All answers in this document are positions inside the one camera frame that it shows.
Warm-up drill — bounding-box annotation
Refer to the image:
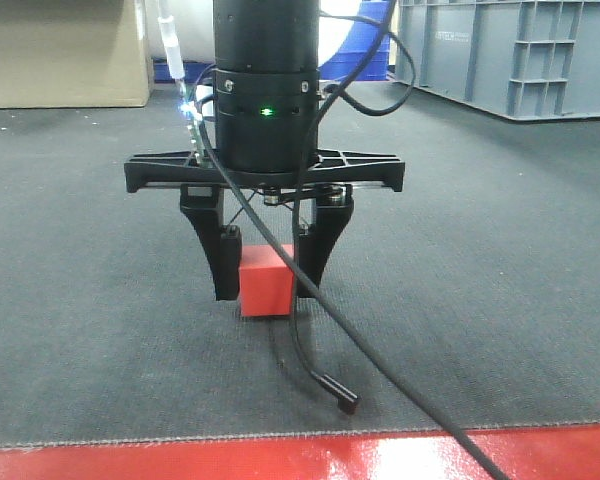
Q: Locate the black gripper crossbar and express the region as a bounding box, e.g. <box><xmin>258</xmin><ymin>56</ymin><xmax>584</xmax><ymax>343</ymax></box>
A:
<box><xmin>124</xmin><ymin>149</ymin><xmax>406</xmax><ymax>301</ymax></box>

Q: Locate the red magnetic cube block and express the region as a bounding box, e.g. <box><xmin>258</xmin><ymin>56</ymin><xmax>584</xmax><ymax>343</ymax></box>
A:
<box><xmin>238</xmin><ymin>245</ymin><xmax>293</xmax><ymax>317</ymax></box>

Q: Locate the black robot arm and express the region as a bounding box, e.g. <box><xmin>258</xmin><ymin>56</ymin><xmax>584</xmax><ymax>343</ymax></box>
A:
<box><xmin>124</xmin><ymin>1</ymin><xmax>405</xmax><ymax>300</ymax></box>

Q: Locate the blue and white container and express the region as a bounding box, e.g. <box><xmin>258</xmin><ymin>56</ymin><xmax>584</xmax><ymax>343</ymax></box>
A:
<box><xmin>145</xmin><ymin>1</ymin><xmax>388</xmax><ymax>83</ymax></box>

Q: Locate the cardboard box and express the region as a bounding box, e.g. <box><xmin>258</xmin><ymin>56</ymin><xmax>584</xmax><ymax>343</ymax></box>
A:
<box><xmin>0</xmin><ymin>1</ymin><xmax>153</xmax><ymax>109</ymax></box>

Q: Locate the grey plastic crate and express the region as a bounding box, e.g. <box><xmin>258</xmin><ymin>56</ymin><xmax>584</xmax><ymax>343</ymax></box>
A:
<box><xmin>396</xmin><ymin>1</ymin><xmax>600</xmax><ymax>121</ymax></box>

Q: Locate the long black cable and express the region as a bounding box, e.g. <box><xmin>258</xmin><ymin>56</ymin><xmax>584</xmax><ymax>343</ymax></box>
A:
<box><xmin>183</xmin><ymin>64</ymin><xmax>511</xmax><ymax>480</ymax></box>

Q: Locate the white cable connector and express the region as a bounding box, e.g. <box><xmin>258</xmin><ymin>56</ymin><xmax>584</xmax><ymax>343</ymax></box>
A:
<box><xmin>157</xmin><ymin>0</ymin><xmax>187</xmax><ymax>99</ymax></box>

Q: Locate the black cable with connector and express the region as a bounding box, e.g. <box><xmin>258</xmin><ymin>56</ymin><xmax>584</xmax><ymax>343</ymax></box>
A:
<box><xmin>289</xmin><ymin>0</ymin><xmax>417</xmax><ymax>415</ymax></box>

